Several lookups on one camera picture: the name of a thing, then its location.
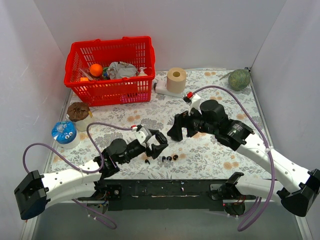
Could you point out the orange fruit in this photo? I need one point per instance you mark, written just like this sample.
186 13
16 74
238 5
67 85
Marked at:
96 70

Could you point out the white pump bottle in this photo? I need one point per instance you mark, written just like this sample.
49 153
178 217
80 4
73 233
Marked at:
142 72

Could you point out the green melon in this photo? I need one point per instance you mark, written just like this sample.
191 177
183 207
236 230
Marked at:
238 79

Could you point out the small orange block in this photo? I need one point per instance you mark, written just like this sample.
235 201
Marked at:
84 79

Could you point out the brown toilet paper roll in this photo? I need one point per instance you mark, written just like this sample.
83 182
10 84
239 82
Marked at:
176 80

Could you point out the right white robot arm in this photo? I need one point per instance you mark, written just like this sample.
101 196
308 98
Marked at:
295 187

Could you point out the floral patterned table mat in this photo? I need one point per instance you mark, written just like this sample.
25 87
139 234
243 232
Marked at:
199 157

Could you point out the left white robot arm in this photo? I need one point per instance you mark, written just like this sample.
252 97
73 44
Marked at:
36 191

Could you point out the taped black earbud case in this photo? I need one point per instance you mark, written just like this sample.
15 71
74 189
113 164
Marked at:
161 138

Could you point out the red plastic shopping basket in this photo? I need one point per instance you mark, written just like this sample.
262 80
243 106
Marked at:
103 91

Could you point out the clear plastic packet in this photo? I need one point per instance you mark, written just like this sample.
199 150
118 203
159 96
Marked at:
86 74

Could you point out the white lotion bottle lying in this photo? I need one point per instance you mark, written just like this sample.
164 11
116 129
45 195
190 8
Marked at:
160 87

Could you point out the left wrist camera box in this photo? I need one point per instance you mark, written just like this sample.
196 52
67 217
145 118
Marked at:
142 134

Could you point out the brown-lid white jar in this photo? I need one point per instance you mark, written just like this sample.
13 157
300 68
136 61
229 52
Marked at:
80 114

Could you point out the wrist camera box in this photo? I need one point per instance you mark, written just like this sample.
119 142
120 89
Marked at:
193 100
142 134

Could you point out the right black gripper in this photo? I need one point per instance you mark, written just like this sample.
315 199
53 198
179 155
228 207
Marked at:
186 124

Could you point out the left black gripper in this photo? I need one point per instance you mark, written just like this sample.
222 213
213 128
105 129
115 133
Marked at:
149 146

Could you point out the crumpled silver snack bag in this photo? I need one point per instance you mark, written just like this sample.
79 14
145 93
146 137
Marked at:
120 69

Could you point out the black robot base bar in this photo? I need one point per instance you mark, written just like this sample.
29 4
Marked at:
165 194

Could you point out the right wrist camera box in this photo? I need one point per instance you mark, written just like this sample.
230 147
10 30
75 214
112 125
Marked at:
193 100

